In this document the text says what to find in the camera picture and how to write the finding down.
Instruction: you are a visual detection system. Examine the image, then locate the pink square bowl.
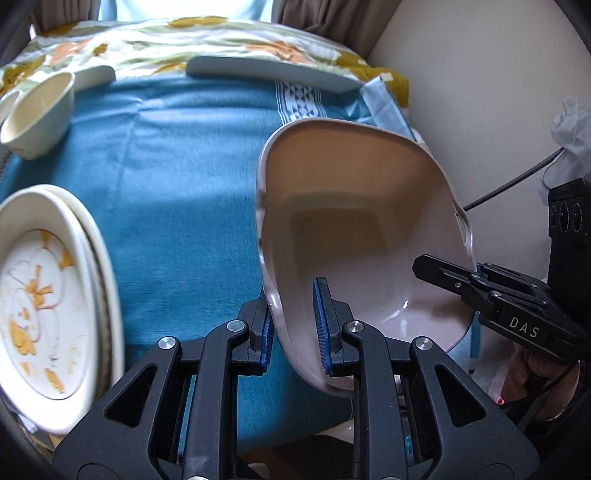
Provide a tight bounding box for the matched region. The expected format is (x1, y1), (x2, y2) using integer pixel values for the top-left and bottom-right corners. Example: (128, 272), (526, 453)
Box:
(255, 117), (476, 398)

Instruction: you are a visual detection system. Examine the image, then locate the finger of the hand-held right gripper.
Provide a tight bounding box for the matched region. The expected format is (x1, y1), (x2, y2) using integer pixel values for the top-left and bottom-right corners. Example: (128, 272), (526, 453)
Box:
(475, 261), (550, 297)
(412, 253), (483, 302)

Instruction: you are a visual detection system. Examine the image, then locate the black cable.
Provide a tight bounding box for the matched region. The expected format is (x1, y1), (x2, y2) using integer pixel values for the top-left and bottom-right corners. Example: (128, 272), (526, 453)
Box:
(462, 148), (566, 210)

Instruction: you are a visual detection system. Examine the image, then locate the white crumpled cloth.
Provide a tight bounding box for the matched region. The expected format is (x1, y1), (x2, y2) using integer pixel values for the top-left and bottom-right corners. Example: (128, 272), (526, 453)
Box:
(551, 97), (591, 181)

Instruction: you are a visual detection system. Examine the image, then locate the blue tablecloth with patterned border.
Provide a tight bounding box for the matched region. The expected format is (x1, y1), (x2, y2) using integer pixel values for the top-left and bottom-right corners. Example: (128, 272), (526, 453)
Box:
(0, 74), (416, 462)

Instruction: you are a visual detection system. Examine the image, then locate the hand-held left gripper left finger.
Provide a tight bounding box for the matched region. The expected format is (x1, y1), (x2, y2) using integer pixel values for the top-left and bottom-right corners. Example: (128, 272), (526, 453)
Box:
(53, 288), (278, 480)

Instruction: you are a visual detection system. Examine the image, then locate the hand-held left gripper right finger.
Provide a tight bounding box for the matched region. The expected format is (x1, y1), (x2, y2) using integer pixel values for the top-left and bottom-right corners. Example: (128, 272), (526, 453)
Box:
(313, 277), (541, 480)

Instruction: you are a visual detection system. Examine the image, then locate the person's right hand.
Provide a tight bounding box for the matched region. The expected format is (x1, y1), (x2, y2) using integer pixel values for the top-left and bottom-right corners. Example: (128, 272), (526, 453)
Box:
(501, 344), (580, 416)

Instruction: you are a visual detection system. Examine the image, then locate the floral striped blanket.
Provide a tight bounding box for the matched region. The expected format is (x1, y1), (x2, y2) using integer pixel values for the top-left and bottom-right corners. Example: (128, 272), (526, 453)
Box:
(0, 16), (409, 109)

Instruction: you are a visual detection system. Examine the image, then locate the cream bowl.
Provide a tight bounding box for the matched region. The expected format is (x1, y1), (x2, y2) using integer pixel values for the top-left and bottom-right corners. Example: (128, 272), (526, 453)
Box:
(0, 71), (77, 160)

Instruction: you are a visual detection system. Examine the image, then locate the plain white plate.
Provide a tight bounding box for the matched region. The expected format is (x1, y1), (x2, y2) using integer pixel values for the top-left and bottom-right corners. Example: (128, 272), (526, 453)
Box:
(0, 184), (125, 437)

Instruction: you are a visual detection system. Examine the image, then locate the light blue window cloth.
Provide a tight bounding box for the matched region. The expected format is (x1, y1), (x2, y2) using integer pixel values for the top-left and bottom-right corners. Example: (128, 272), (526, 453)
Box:
(99, 0), (278, 21)

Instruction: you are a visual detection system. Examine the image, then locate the white plate with yellow print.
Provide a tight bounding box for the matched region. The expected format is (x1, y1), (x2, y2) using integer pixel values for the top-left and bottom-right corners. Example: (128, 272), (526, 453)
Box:
(0, 185), (105, 411)

